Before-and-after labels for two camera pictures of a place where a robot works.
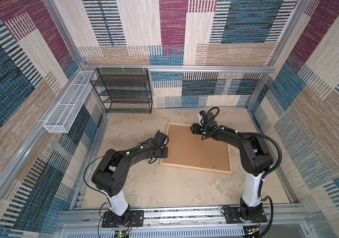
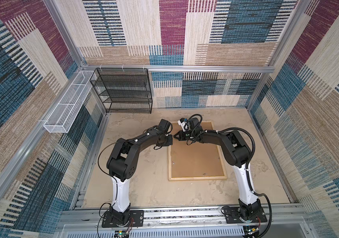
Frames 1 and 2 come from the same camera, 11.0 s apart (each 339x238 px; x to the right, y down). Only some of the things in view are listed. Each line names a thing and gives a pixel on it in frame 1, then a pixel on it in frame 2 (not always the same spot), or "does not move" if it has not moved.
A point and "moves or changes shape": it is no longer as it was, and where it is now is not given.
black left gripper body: (162, 151) -> (167, 141)
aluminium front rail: (75, 218) does not move
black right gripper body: (199, 129) -> (186, 135)
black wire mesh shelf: (123, 90) does not move
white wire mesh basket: (62, 118) does not move
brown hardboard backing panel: (186, 148) moves or changes shape
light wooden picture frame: (188, 149) -> (198, 178)
